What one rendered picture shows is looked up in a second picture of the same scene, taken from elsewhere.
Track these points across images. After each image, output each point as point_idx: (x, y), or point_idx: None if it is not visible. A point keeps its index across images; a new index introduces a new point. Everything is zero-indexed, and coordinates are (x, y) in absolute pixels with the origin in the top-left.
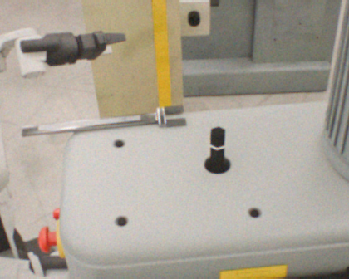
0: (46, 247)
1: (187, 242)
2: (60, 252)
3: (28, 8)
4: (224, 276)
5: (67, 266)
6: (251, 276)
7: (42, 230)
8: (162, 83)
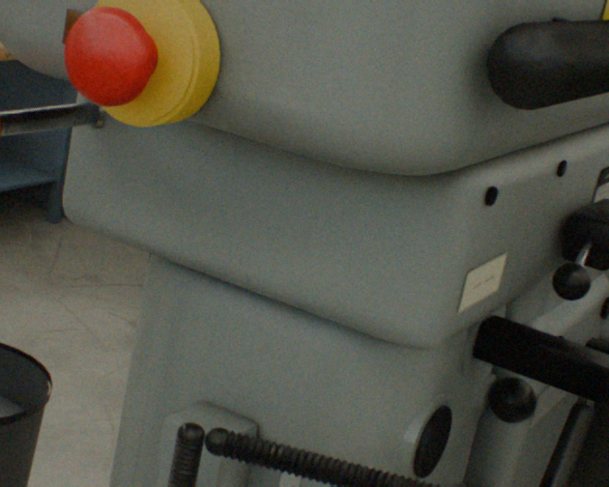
0: (151, 54)
1: None
2: (200, 61)
3: None
4: None
5: (345, 7)
6: None
7: (107, 8)
8: None
